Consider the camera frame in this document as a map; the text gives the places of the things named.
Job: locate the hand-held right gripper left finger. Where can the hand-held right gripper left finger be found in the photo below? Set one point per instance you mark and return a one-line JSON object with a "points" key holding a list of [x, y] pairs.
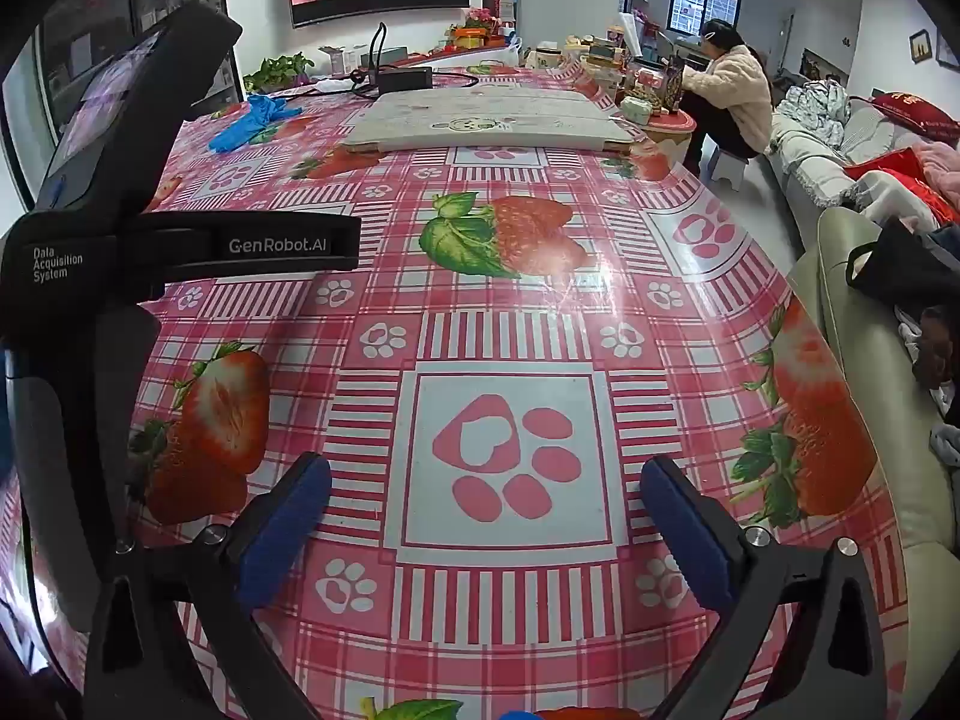
{"points": [[289, 525]]}

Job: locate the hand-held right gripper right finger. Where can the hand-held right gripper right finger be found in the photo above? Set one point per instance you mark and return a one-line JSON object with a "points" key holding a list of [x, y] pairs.
{"points": [[686, 532]]}

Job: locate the blue disposable glove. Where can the blue disposable glove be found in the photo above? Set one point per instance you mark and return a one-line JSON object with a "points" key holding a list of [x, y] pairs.
{"points": [[232, 136], [274, 106]]}

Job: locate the beige leather chair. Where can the beige leather chair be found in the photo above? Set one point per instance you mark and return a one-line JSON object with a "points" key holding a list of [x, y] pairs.
{"points": [[862, 360]]}

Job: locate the green potted plant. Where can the green potted plant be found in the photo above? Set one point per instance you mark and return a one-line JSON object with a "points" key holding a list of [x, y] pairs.
{"points": [[277, 73]]}

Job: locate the pink strawberry tablecloth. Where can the pink strawberry tablecloth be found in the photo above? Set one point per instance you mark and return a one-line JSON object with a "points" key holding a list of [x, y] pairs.
{"points": [[487, 300]]}

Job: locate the dark cloth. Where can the dark cloth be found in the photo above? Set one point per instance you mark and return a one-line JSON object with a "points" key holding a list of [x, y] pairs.
{"points": [[934, 360]]}

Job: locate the white carton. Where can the white carton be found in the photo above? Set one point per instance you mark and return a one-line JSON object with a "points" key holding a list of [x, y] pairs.
{"points": [[336, 60]]}

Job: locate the black bag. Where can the black bag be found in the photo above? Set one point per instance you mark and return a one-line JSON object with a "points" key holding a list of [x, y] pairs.
{"points": [[900, 262]]}

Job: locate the black power adapter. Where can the black power adapter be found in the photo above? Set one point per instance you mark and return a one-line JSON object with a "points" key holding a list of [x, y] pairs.
{"points": [[405, 79]]}

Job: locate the white plastic stool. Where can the white plastic stool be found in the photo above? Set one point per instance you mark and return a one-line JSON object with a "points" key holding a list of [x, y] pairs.
{"points": [[727, 169]]}

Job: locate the grey sofa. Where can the grey sofa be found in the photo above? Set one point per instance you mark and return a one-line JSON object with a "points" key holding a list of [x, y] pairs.
{"points": [[825, 165]]}

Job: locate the white folded board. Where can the white folded board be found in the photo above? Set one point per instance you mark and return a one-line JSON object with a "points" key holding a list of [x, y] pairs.
{"points": [[487, 124]]}

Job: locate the red cloth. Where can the red cloth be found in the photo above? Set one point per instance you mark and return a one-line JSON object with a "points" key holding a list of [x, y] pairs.
{"points": [[892, 163]]}

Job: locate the orange box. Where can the orange box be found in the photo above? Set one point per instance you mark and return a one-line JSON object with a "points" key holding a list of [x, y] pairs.
{"points": [[471, 37]]}

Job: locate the grey patterned blanket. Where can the grey patterned blanket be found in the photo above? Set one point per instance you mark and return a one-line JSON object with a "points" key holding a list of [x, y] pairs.
{"points": [[817, 109]]}

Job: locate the pink flowers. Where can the pink flowers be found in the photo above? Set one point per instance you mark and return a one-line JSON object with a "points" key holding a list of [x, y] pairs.
{"points": [[480, 16]]}

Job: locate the red cushion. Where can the red cushion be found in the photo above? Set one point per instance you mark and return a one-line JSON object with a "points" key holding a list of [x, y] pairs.
{"points": [[915, 116]]}

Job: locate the dark framed window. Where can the dark framed window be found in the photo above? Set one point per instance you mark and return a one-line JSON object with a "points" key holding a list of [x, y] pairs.
{"points": [[686, 7]]}

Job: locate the small framed wall picture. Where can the small framed wall picture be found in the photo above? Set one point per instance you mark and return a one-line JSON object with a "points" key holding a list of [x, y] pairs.
{"points": [[919, 45]]}

